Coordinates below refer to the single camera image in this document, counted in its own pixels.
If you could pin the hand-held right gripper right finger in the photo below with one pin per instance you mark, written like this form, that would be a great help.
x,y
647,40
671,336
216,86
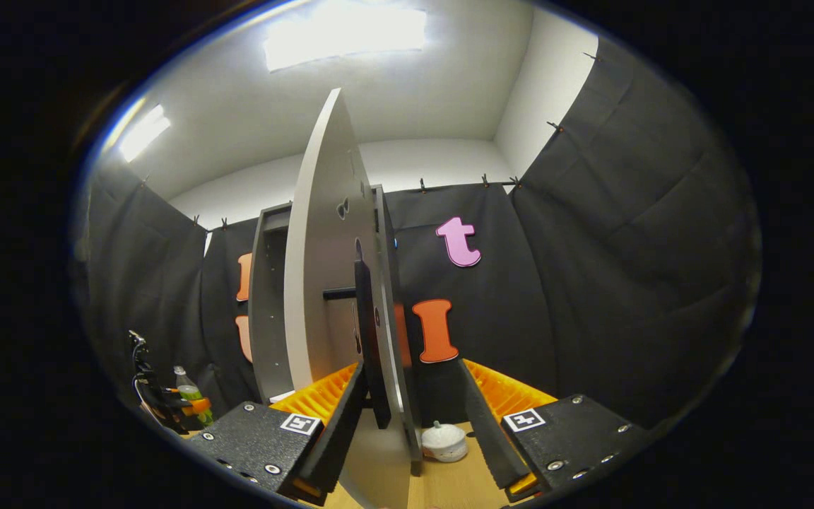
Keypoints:
x,y
488,435

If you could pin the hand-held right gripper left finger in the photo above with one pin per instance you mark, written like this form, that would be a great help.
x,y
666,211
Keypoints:
x,y
340,431

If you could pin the black backdrop cloth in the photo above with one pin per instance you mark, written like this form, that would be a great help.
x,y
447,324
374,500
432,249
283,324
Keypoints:
x,y
626,283

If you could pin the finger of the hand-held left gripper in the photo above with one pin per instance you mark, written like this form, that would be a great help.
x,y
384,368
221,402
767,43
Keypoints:
x,y
198,407

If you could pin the large ceiling light panel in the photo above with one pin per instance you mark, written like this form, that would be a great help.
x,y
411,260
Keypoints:
x,y
343,35

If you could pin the white lidded ceramic jar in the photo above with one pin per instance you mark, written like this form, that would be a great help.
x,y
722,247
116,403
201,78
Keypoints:
x,y
444,444

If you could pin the small ceiling light panel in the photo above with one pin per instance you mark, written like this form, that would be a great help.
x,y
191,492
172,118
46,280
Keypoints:
x,y
144,133

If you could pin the grey cabinet door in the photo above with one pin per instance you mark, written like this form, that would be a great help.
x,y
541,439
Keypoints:
x,y
315,283

